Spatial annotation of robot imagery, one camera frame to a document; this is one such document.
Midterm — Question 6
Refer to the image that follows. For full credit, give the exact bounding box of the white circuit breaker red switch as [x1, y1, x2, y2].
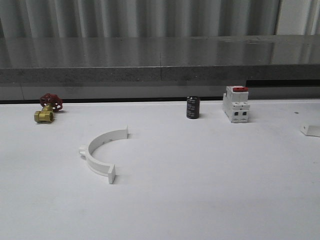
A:
[222, 85, 250, 123]

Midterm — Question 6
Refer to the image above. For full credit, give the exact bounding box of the grey stone counter ledge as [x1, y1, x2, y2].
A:
[0, 35, 320, 102]

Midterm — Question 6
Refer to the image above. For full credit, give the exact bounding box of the brass valve red handwheel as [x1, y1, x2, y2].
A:
[33, 93, 63, 123]

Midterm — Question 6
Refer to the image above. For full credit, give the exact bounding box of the white half pipe clamp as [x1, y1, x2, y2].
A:
[78, 126, 129, 184]
[300, 123, 320, 137]

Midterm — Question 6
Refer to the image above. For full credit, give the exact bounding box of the black cylindrical capacitor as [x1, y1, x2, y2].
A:
[186, 96, 201, 119]

